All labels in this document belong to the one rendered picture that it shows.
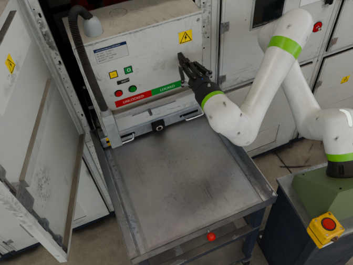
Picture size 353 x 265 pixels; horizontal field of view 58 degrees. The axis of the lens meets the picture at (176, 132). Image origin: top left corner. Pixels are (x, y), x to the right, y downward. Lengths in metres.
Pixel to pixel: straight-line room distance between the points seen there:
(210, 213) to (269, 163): 1.27
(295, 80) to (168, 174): 0.66
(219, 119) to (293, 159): 1.60
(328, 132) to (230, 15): 0.64
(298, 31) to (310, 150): 1.54
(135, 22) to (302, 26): 0.59
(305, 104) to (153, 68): 0.64
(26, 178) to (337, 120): 1.07
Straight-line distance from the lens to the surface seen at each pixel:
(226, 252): 1.96
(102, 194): 2.07
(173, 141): 1.50
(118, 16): 1.30
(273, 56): 1.20
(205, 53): 1.57
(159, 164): 1.43
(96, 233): 2.29
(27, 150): 1.11
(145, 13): 1.29
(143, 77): 1.32
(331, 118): 1.31
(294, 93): 1.42
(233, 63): 1.67
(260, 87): 1.16
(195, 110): 1.55
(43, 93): 1.29
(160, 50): 1.28
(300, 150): 2.62
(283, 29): 1.24
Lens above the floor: 2.01
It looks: 49 degrees down
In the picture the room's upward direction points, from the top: 6 degrees counter-clockwise
